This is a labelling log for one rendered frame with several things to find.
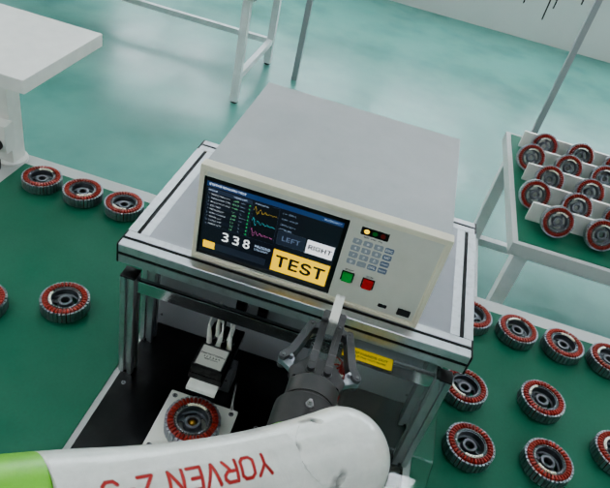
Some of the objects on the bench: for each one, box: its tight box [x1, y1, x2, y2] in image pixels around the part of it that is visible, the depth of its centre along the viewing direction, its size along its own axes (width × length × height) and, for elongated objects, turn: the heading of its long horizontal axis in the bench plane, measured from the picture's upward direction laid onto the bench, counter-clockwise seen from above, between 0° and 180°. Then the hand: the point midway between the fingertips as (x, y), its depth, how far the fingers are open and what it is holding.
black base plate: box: [70, 322, 289, 449], centre depth 125 cm, size 47×64×2 cm
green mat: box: [426, 311, 610, 488], centre depth 138 cm, size 94×61×1 cm, turn 152°
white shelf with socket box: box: [0, 0, 103, 171], centre depth 162 cm, size 35×37×46 cm
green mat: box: [0, 164, 150, 456], centre depth 147 cm, size 94×61×1 cm, turn 152°
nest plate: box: [142, 389, 238, 444], centre depth 123 cm, size 15×15×1 cm
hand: (335, 315), depth 100 cm, fingers closed
